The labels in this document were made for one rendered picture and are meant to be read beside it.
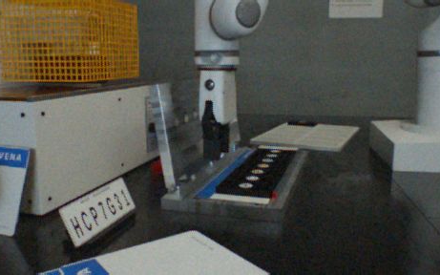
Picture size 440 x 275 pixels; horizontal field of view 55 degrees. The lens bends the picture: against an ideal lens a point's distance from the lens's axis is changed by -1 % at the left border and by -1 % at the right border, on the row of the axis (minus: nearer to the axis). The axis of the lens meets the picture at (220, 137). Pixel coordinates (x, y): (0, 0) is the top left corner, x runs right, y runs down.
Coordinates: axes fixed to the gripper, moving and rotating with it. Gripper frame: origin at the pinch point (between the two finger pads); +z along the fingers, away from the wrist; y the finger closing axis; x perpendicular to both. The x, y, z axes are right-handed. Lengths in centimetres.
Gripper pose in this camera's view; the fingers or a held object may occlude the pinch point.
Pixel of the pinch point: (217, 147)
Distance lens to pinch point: 83.2
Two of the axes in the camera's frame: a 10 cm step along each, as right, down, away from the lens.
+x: -9.6, -0.6, 2.8
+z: -0.1, 9.8, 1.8
